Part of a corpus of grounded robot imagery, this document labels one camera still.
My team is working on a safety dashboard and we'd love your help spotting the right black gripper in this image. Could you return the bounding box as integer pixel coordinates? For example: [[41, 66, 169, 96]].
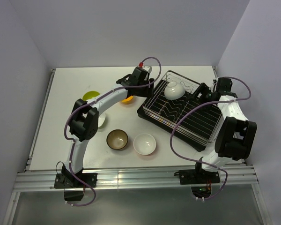
[[187, 82, 215, 113]]

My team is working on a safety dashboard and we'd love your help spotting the white ribbed bowl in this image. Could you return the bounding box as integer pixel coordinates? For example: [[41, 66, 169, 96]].
[[164, 82, 185, 100]]

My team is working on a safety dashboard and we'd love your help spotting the brown patterned bowl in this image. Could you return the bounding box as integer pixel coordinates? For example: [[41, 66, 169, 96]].
[[106, 129, 129, 150]]

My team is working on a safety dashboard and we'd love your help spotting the white bowl orange outside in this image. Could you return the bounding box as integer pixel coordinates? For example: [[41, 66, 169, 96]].
[[133, 134, 156, 156]]

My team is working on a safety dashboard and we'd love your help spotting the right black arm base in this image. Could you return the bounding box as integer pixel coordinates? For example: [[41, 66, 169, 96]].
[[174, 169, 221, 198]]

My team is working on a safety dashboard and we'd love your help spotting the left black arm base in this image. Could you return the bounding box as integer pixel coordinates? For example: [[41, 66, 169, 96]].
[[53, 173, 97, 202]]

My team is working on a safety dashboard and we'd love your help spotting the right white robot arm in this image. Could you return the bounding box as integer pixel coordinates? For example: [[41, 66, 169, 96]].
[[190, 77, 257, 183]]

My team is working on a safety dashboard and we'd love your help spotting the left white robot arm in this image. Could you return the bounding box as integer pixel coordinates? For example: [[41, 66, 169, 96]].
[[64, 67, 154, 187]]

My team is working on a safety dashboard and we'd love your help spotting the orange round bowl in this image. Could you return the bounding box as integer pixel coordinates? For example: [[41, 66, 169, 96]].
[[120, 96, 133, 105]]

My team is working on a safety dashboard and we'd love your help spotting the green round bowl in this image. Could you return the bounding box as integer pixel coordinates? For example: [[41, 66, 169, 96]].
[[82, 90, 100, 101]]

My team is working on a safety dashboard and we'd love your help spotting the white square bowl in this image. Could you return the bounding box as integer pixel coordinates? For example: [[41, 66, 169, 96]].
[[98, 113, 106, 128]]

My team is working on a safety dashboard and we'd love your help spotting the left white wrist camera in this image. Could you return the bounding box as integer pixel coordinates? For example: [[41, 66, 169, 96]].
[[142, 66, 152, 74]]

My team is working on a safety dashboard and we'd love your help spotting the metal wire dish rack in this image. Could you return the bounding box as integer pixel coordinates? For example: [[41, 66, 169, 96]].
[[142, 70, 225, 147]]

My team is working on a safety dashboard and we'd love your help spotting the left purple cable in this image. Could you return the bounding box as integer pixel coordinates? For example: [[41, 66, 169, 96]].
[[64, 57, 162, 207]]

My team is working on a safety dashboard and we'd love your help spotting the aluminium frame rail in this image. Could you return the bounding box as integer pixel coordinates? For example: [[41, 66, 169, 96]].
[[12, 164, 259, 192]]

